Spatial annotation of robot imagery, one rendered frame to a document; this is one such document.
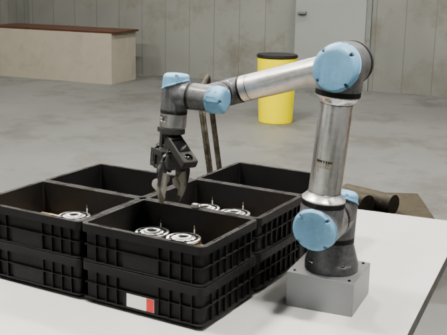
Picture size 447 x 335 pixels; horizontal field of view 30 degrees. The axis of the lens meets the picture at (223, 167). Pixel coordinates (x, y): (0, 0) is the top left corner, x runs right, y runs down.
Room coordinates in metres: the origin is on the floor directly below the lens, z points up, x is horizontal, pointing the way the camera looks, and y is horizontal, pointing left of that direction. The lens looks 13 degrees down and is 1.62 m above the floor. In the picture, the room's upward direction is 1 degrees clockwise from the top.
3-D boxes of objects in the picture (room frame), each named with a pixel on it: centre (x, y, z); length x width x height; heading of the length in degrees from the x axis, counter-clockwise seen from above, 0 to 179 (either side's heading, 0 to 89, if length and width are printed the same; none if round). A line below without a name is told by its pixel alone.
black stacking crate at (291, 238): (2.48, 0.00, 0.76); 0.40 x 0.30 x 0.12; 60
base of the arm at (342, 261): (2.23, -0.31, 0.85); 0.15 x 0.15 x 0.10
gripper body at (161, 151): (2.30, 0.15, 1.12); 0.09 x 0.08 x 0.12; 36
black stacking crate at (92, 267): (2.22, 0.15, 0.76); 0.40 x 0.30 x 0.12; 60
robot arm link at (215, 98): (2.27, 0.04, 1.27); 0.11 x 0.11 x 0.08; 65
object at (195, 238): (2.28, 0.11, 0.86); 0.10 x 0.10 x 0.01
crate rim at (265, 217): (2.48, 0.00, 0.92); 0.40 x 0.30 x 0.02; 60
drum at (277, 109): (8.95, -0.55, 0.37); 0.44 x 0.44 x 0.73
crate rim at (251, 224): (2.22, 0.15, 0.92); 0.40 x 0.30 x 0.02; 60
